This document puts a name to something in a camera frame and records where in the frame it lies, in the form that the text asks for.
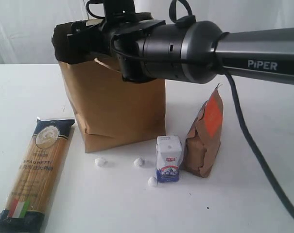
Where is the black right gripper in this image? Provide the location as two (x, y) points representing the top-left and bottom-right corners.
(54, 19), (166, 61)

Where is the brown paper shopping bag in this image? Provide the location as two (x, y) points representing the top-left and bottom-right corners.
(51, 11), (167, 153)

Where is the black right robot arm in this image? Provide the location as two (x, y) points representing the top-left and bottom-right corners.
(52, 20), (294, 85)

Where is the small white ball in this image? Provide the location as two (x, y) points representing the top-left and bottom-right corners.
(148, 176), (158, 187)
(133, 158), (144, 167)
(95, 157), (106, 167)

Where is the small white blue milk carton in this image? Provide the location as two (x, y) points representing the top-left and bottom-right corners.
(156, 135), (182, 183)

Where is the brown pouch with orange label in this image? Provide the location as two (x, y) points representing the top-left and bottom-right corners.
(182, 84), (224, 178)

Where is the spaghetti packet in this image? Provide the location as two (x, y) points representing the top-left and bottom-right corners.
(0, 119), (75, 233)

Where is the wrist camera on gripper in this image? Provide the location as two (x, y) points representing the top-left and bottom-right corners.
(85, 0), (138, 24)

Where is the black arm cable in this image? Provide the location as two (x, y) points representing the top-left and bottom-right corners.
(85, 0), (294, 233)

